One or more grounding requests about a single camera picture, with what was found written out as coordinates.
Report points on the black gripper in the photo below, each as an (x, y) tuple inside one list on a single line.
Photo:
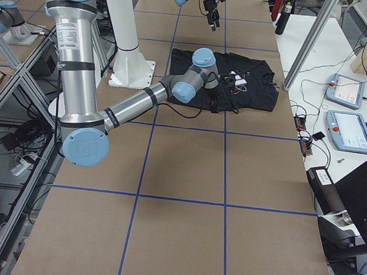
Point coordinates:
[(214, 95), (208, 7)]

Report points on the black printed t-shirt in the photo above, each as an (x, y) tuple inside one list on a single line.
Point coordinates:
[(255, 87)]

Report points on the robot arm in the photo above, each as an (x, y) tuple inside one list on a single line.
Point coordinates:
[(180, 3), (85, 128)]

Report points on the black steel-capped water bottle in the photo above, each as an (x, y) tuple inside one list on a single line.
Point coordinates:
[(282, 21)]

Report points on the yellow-green labelled bottle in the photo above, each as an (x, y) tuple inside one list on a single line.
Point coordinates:
[(287, 6)]

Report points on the left orange-port hub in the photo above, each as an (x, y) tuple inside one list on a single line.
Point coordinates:
[(300, 122)]

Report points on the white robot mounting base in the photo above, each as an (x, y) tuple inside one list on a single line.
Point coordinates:
[(130, 69)]

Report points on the left teach pendant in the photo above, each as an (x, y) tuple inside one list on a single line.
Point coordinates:
[(345, 91)]

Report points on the teach pendant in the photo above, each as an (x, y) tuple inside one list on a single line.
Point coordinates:
[(348, 131), (345, 91)]

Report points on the brown paper table cover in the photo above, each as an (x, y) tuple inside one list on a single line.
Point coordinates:
[(182, 193)]

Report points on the right teach pendant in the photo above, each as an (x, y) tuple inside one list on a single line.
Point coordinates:
[(348, 131)]

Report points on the black monitor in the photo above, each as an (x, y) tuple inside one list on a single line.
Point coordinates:
[(352, 190)]

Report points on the white power strip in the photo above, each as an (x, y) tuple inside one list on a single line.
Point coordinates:
[(25, 162)]

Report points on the aluminium frame post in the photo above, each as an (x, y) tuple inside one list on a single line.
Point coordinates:
[(312, 36)]

